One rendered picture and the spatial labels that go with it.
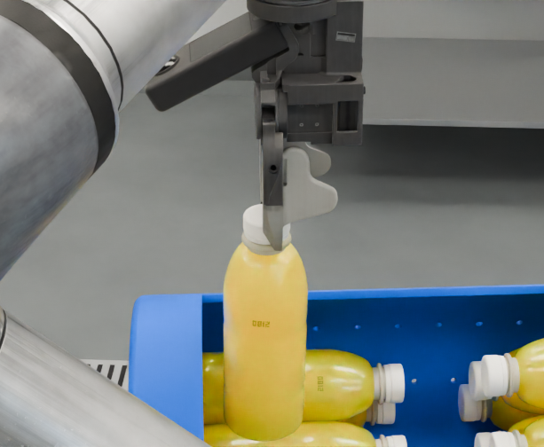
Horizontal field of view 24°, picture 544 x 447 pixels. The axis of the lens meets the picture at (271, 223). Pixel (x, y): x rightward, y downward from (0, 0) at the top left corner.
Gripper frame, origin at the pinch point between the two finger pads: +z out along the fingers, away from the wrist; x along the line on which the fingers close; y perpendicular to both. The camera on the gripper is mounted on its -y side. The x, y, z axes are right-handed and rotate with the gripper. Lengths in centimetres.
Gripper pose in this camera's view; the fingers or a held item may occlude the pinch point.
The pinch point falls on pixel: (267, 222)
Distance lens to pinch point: 106.5
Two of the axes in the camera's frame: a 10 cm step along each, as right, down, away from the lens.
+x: -0.5, -5.0, 8.6
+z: 0.1, 8.6, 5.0
